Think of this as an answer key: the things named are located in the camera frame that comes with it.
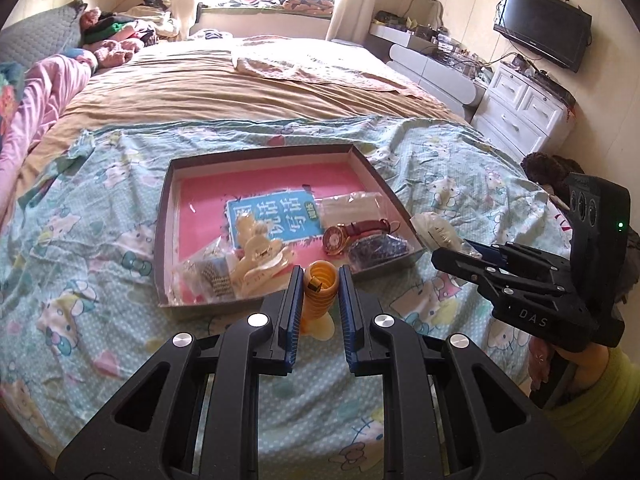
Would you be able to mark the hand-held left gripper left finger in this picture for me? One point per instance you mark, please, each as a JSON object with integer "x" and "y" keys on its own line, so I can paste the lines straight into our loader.
{"x": 295, "y": 320}

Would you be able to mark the grey quilted headboard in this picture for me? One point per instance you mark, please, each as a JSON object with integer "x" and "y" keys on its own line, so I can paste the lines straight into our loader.
{"x": 40, "y": 35}

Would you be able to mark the person's right forearm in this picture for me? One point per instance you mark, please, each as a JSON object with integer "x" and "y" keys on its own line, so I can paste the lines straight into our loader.
{"x": 595, "y": 400}

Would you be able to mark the clear bag of dark beads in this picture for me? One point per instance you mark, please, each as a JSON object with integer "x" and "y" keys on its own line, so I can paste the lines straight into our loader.
{"x": 377, "y": 252}

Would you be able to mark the patterned cloth on windowsill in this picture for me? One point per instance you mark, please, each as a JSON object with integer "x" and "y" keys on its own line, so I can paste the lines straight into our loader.
{"x": 305, "y": 5}

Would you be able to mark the cream cloth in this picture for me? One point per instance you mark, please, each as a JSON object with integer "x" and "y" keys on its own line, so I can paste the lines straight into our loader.
{"x": 280, "y": 65}

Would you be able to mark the person's right hand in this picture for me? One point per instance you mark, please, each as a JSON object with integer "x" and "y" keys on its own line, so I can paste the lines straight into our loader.
{"x": 539, "y": 362}

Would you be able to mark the white dressing table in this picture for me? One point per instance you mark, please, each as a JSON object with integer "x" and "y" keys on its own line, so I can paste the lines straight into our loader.
{"x": 430, "y": 70}

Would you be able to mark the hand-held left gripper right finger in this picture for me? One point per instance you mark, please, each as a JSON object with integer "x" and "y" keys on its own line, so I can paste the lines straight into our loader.
{"x": 350, "y": 320}

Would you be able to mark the wavy frame mirror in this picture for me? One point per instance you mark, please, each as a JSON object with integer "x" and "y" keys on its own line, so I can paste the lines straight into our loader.
{"x": 425, "y": 10}

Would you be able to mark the brown cardboard box tray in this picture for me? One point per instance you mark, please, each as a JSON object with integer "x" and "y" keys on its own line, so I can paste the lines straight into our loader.
{"x": 260, "y": 162}

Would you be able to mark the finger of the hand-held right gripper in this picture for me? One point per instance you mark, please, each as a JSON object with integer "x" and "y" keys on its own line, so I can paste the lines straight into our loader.
{"x": 500, "y": 280}
{"x": 525, "y": 257}

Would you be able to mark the blue strawberry print pillow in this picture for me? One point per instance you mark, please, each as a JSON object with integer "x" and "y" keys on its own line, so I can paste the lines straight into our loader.
{"x": 7, "y": 72}

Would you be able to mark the white drawer cabinet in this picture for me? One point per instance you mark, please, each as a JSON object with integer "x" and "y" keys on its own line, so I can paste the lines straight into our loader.
{"x": 510, "y": 105}

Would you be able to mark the clear bag with earrings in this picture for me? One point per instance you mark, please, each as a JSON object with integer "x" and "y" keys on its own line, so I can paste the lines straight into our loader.
{"x": 210, "y": 275}

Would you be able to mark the tan bedsheet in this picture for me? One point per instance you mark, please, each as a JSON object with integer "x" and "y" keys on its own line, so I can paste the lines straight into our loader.
{"x": 200, "y": 85}

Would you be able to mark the white plastic packet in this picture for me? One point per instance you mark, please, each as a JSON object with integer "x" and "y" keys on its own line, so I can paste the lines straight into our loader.
{"x": 435, "y": 230}

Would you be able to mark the pink book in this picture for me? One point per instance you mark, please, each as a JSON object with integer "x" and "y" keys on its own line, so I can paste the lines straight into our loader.
{"x": 210, "y": 195}

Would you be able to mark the black television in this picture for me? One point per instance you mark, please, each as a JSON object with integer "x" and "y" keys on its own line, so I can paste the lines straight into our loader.
{"x": 542, "y": 25}

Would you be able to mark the pile of clothes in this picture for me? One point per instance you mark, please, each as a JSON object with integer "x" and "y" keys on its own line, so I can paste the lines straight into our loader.
{"x": 125, "y": 30}

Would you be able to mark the brown fuzzy item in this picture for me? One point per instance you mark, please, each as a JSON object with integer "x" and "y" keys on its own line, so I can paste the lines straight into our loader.
{"x": 542, "y": 167}

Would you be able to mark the cream hair claw clip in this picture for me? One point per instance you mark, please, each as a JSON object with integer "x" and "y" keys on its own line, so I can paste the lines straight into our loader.
{"x": 260, "y": 265}

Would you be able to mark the pink quilt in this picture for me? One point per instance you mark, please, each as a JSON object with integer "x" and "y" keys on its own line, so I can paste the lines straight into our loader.
{"x": 45, "y": 95}

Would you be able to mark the cosmetic bottles clutter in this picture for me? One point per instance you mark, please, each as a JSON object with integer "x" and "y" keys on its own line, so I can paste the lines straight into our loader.
{"x": 445, "y": 42}

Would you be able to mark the cartoon cat printed blanket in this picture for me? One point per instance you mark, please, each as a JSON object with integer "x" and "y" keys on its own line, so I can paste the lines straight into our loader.
{"x": 100, "y": 260}

